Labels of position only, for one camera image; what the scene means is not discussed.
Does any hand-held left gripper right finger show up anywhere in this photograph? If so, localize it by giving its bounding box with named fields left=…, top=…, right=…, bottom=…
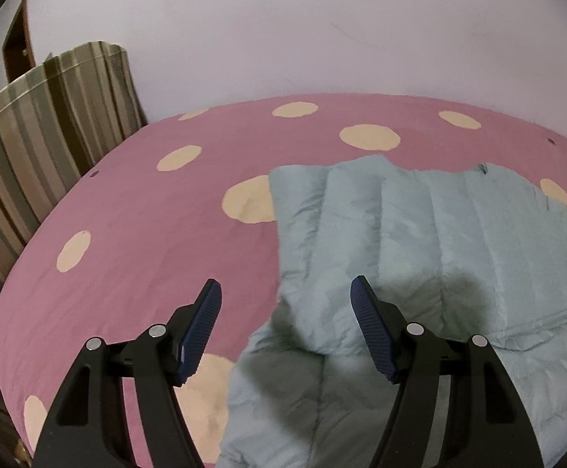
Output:
left=350, top=275, right=546, bottom=468

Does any pink polka-dot bed sheet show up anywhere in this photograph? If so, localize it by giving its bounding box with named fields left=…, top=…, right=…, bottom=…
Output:
left=0, top=94, right=567, bottom=466

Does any brown wooden door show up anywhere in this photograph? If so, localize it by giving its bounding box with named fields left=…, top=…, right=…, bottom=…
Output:
left=2, top=0, right=36, bottom=83

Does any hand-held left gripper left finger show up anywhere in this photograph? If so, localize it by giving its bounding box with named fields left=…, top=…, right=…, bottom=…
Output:
left=34, top=279, right=223, bottom=468

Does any striped green-brown cloth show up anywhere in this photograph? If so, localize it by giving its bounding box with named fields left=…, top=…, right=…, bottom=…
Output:
left=0, top=41, right=148, bottom=449

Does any light blue puffer jacket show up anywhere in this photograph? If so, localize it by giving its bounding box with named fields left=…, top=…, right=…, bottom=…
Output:
left=219, top=154, right=567, bottom=468

